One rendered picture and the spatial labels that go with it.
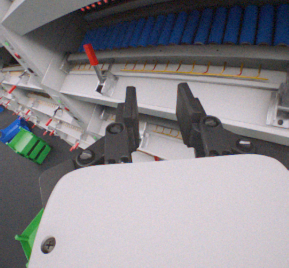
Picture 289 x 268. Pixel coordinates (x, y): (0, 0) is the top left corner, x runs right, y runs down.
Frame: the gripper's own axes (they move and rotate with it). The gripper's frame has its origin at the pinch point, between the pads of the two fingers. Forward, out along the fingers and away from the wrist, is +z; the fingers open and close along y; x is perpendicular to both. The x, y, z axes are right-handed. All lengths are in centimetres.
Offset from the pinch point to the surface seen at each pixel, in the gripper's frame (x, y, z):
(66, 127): -53, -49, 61
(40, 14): 6.6, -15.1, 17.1
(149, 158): -43, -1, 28
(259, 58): 1.2, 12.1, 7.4
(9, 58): -13, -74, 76
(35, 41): 1.1, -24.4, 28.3
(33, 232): -85, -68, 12
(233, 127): -6.1, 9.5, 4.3
